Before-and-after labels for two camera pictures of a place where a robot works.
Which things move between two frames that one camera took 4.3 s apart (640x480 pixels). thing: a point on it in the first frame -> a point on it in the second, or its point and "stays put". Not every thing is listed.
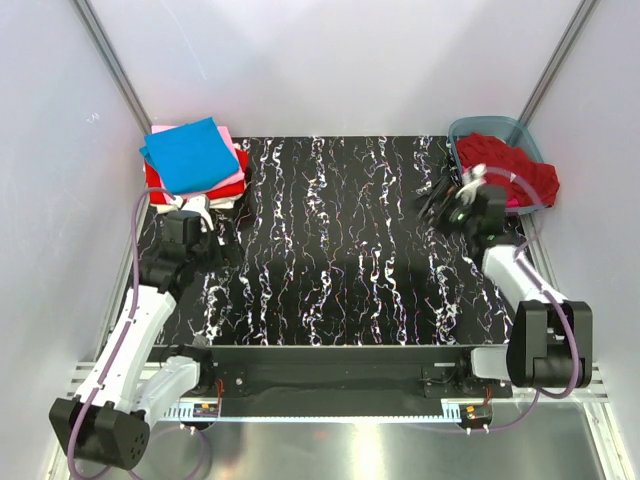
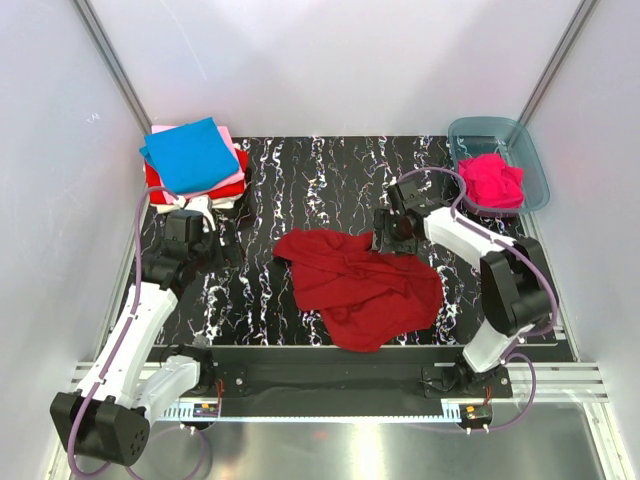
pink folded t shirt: [236, 177] stays put
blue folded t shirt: [189, 155] stays put
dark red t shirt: [522, 179] -> [367, 299]
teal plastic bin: [509, 129] stays put
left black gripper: [232, 251] stays put
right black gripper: [448, 195] -> [382, 221]
